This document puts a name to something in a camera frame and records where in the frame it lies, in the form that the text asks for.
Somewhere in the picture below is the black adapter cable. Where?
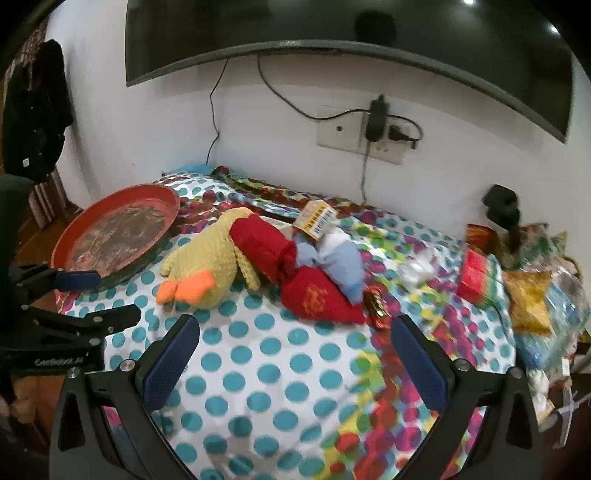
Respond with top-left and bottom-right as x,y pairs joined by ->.
359,141 -> 371,205

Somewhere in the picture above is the black plug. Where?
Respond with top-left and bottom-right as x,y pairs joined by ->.
387,117 -> 423,151

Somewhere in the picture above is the thin black television cable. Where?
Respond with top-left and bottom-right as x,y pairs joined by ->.
205,58 -> 230,168

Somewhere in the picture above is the clear plastic wrapper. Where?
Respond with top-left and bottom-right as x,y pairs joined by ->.
399,251 -> 444,289

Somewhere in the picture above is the black jacket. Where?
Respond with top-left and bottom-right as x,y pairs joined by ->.
2,39 -> 75,181

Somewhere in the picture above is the white wall socket plate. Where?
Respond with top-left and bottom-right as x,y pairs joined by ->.
316,104 -> 416,166

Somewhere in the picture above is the red orange packet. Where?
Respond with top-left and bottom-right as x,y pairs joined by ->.
464,224 -> 497,252

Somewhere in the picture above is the white crumpled cloth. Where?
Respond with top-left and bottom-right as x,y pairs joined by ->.
529,367 -> 551,408

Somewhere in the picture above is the red brown snack packet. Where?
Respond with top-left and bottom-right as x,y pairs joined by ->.
365,285 -> 393,329

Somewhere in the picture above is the round red tray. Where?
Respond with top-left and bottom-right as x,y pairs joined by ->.
50,184 -> 182,291

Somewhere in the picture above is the red sock with gold embroidery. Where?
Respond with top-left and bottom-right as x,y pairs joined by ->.
281,268 -> 368,324

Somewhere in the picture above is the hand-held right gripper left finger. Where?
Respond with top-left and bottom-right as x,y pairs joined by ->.
48,314 -> 201,480

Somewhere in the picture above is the black television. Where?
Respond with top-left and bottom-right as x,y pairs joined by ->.
124,0 -> 573,144

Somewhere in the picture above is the yellow snack bag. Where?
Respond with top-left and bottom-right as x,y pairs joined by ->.
503,270 -> 555,335

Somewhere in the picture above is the clear plastic bag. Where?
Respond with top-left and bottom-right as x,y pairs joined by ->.
517,222 -> 591,370

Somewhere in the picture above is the yellow duck plush toy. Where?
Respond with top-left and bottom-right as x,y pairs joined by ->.
156,208 -> 264,309

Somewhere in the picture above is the red cardboard box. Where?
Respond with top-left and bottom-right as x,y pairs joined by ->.
456,247 -> 502,308

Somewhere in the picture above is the black looping cable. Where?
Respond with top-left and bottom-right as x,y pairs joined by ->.
257,54 -> 375,121

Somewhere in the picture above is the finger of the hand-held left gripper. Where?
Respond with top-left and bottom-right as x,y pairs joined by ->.
9,263 -> 102,292
18,304 -> 141,344

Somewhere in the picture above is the black clamp mount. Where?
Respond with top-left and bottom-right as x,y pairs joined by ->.
481,185 -> 522,254

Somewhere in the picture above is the polka dot cloth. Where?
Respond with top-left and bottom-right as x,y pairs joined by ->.
55,164 -> 555,480

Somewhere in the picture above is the black power adapter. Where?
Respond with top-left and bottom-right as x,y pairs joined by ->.
366,95 -> 391,144

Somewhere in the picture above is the yellow medicine box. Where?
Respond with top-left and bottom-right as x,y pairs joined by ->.
293,200 -> 339,239

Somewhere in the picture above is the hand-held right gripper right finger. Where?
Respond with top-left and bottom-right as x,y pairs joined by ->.
390,315 -> 541,480

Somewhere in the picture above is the light blue sock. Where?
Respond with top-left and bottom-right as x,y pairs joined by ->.
294,241 -> 324,271
318,240 -> 366,305

